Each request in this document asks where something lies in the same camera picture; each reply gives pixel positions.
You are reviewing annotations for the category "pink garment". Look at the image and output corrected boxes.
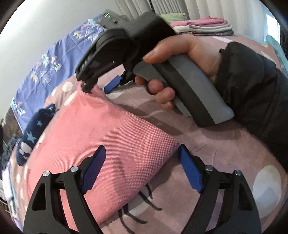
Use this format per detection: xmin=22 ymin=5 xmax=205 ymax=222
xmin=19 ymin=86 xmax=179 ymax=233

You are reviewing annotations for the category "black jacket sleeve forearm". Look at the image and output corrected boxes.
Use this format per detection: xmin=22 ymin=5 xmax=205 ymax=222
xmin=215 ymin=42 xmax=287 ymax=169

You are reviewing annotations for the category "stack of folded clothes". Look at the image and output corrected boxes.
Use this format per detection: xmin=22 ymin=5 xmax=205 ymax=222
xmin=170 ymin=17 xmax=234 ymax=37

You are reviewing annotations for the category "person's right hand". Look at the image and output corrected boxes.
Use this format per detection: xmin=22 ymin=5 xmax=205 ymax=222
xmin=134 ymin=33 xmax=226 ymax=111

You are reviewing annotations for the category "blue tree-print headboard cover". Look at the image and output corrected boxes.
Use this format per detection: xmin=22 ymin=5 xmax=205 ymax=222
xmin=10 ymin=15 xmax=104 ymax=131

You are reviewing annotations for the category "navy star-patterned garment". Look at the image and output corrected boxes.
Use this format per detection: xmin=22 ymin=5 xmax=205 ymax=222
xmin=16 ymin=103 xmax=56 ymax=166

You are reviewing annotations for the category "green pillow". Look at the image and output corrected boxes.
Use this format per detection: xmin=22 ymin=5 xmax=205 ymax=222
xmin=159 ymin=13 xmax=187 ymax=24

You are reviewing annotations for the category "mauve polka-dot blanket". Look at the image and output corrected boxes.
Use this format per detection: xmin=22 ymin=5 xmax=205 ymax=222
xmin=9 ymin=33 xmax=284 ymax=234

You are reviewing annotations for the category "white pleated curtain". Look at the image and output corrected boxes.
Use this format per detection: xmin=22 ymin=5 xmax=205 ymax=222
xmin=116 ymin=0 xmax=267 ymax=41

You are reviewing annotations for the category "teal quilted bedspread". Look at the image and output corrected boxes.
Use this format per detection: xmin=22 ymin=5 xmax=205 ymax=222
xmin=265 ymin=35 xmax=286 ymax=64

